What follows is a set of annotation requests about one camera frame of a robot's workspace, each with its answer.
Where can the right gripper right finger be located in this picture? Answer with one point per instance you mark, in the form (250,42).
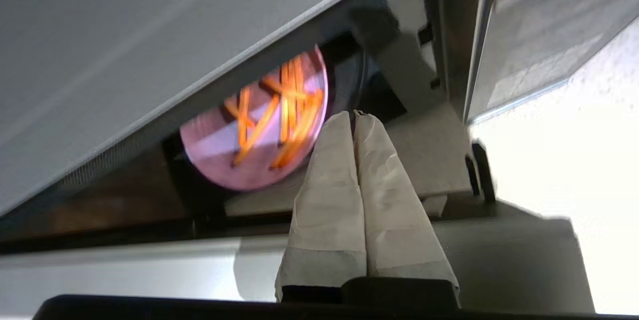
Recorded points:
(394,220)

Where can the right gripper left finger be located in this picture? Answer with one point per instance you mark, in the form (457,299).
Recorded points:
(329,210)

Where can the orange french fry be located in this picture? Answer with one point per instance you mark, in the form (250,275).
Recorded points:
(231,109)
(287,89)
(299,135)
(243,115)
(298,85)
(285,110)

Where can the purple plate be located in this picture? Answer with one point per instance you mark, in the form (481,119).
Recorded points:
(214,160)

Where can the microwave door with glass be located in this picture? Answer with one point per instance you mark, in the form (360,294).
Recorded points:
(125,270)

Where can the silver microwave oven body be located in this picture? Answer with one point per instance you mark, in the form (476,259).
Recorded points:
(125,35)

